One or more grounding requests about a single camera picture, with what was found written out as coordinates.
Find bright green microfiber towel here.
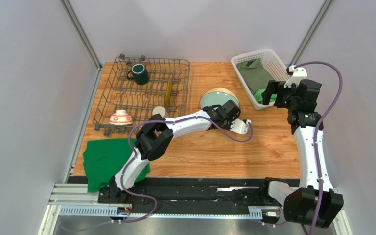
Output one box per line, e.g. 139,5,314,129
253,89,277,104

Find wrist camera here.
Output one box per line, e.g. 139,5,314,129
284,65,307,88
229,118,251,135

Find grey wire dish rack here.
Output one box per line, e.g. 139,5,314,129
92,54,190,136

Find white plastic basket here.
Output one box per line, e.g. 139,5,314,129
231,49,289,110

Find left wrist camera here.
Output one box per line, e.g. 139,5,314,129
229,118,251,135

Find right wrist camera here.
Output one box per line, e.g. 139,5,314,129
284,65,307,88

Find olive green folded cloth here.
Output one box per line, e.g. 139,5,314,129
236,58,274,94

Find aluminium frame post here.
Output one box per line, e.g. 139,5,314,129
59,0,103,71
290,0,335,65

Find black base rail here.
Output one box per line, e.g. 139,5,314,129
98,177,281,215

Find yellow patterned plate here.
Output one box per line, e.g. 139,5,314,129
164,78,172,106

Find right aluminium frame post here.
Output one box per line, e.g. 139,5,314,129
290,0,335,65

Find cream bird plate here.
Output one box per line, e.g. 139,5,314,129
202,87,240,110

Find left aluminium frame post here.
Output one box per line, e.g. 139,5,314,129
59,0,103,71

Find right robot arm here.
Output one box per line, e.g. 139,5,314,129
260,79,344,229

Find red white patterned bowl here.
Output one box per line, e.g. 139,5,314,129
109,109,133,125

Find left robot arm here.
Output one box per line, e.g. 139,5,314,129
88,100,250,203

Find dark green mug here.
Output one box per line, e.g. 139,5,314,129
126,63,149,85

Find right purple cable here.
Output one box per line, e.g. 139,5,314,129
261,61,343,235

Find beige cup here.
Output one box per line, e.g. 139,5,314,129
152,106,170,118

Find light blue flower plate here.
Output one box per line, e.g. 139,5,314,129
200,88,240,108

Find dark green cloth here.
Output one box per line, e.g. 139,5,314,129
83,138,133,193

